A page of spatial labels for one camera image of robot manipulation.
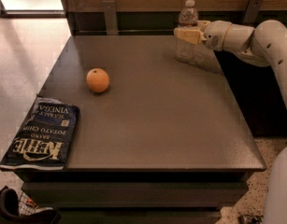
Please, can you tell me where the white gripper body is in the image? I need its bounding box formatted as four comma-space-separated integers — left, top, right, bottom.
203, 21, 232, 51

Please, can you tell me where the clear plastic water bottle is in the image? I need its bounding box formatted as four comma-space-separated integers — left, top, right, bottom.
175, 0, 198, 63

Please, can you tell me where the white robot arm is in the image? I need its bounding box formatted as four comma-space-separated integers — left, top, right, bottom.
174, 20, 287, 224

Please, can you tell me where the blue Kettle chip bag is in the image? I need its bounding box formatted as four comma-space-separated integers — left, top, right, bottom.
0, 97, 79, 171

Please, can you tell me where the orange fruit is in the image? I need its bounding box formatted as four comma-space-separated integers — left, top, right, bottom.
86, 68, 109, 93

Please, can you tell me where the right metal bracket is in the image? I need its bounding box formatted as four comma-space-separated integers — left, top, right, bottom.
241, 0, 264, 25

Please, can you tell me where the metal bracket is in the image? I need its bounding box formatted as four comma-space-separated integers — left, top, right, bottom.
241, 0, 264, 25
103, 0, 119, 35

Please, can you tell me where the left metal bracket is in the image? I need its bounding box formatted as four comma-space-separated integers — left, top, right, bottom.
103, 0, 119, 35

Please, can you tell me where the horizontal metal rail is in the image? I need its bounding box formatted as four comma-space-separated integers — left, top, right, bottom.
76, 29, 174, 35

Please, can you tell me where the black wire basket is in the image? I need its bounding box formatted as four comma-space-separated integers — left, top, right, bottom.
0, 186, 61, 224

